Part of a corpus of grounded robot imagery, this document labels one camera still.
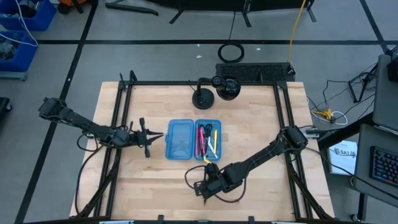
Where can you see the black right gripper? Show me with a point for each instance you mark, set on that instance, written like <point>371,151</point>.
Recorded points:
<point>214,183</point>

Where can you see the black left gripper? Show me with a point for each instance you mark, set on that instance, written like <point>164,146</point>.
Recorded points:
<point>136,139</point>

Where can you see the blue plastic supply box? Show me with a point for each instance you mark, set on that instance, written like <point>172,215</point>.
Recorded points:
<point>180,140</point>

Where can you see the pink blue-capped pencil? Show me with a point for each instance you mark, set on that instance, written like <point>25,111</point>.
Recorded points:
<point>197,146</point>

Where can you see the pink highlighter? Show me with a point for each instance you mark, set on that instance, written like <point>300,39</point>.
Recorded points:
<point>202,140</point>

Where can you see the black grip ballpoint pen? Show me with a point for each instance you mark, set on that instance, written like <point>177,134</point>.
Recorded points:
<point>205,152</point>

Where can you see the yellow highlighter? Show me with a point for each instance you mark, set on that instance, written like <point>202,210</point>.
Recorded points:
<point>215,137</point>

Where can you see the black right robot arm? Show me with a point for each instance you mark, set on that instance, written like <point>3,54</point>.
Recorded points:
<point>264,154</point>

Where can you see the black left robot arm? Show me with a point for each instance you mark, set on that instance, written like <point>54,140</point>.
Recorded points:
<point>84,121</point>

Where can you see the black desk lamp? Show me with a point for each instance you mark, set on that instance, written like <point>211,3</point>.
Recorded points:
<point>203,99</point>

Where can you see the black perforated case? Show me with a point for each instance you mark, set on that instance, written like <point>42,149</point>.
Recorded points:
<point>255,72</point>

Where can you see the black floor bar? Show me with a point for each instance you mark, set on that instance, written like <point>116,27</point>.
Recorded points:
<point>130,8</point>

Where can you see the white paper sheet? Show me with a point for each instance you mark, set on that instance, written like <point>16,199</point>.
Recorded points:
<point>342,160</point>

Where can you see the yellow power plug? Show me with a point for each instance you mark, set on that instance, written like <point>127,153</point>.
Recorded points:
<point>325,114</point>

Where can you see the black room divider screen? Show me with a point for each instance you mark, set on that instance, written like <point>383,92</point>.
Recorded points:
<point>217,3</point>

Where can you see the blue storage bin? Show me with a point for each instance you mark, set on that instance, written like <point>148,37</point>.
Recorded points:
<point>37,18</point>
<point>26,53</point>

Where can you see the orange object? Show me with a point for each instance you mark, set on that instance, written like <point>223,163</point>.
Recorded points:
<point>74,2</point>

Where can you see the gray desk top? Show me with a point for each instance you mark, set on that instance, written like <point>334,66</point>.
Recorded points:
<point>363,174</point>

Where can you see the black keyboard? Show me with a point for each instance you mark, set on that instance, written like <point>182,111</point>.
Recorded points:
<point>385,166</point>

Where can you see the gray panel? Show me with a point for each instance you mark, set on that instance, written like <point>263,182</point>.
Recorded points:
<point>384,102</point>

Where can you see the black desk device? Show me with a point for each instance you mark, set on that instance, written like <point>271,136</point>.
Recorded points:
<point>393,70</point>

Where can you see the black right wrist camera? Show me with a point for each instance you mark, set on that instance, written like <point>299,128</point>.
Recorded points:
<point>199,188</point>

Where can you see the black metal rig frame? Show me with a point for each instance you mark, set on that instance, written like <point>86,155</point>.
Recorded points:
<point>202,83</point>

